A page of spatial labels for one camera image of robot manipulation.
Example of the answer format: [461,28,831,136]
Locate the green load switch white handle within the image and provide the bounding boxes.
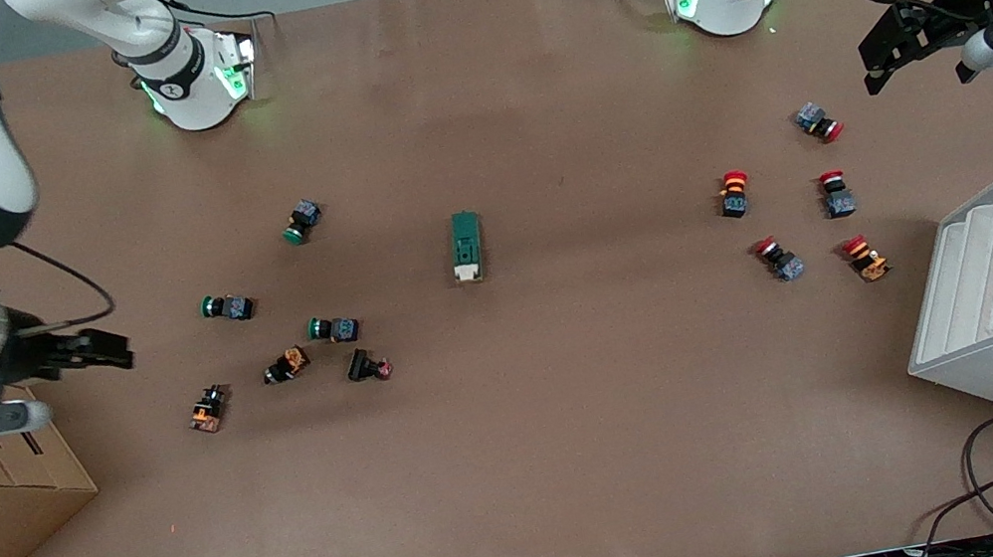
[443,209,491,287]

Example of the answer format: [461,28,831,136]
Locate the red mushroom button grey block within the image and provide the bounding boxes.
[792,96,848,149]
[817,167,859,222]
[748,231,808,288]

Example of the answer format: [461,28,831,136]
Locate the black pushbutton orange block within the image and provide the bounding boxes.
[259,343,314,388]
[183,382,236,438]

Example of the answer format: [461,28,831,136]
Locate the green pushbutton grey block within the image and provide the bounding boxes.
[304,308,363,349]
[198,287,259,328]
[278,196,327,249]

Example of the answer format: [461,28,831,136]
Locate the red mushroom button orange block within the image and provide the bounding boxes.
[839,230,893,287]

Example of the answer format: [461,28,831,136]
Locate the red mushroom button black block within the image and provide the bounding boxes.
[713,168,756,223]

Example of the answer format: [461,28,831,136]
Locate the black square pushbutton red terminals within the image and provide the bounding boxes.
[342,342,396,387]

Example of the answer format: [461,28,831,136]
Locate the brown table mat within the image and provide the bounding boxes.
[0,0,993,557]

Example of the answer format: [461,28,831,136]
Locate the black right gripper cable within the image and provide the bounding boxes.
[0,227,119,342]

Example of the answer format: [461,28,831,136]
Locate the black right arm base cable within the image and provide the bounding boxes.
[106,0,279,51]

